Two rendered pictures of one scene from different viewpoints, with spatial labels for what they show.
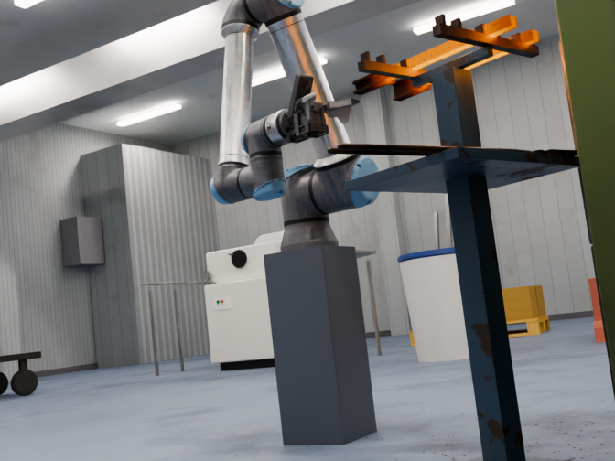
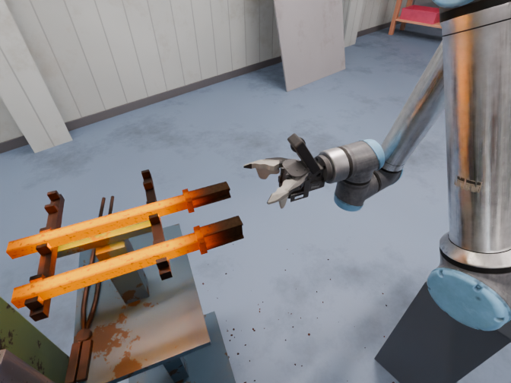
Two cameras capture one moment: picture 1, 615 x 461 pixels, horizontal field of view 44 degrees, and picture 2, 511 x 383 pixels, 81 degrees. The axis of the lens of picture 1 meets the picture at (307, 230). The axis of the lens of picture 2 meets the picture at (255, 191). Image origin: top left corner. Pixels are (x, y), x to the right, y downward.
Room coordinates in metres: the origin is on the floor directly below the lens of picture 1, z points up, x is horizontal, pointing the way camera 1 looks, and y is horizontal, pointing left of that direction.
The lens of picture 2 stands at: (2.01, -0.63, 1.37)
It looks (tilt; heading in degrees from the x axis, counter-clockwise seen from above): 42 degrees down; 109
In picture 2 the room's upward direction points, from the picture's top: 1 degrees counter-clockwise
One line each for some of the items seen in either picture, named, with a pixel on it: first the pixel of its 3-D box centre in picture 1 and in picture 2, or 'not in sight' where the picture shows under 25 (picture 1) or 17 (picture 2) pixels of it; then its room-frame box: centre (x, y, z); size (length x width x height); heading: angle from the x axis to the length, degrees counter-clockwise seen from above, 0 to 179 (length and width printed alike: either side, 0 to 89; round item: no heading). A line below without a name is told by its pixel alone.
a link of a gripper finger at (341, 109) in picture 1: (344, 112); (282, 198); (1.91, -0.13, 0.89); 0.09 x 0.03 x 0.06; 77
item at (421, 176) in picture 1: (465, 174); (138, 292); (1.57, -0.34, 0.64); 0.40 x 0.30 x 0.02; 129
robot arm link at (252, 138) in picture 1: (264, 136); (357, 159); (2.07, 0.09, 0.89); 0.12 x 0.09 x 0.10; 41
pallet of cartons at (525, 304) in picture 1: (479, 315); not in sight; (7.80, -1.63, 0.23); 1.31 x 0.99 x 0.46; 61
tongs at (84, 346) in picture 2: (464, 152); (96, 265); (1.42, -0.31, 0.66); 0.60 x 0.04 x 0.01; 122
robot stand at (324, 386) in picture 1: (319, 343); (439, 330); (2.47, 0.00, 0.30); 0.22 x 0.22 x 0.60; 59
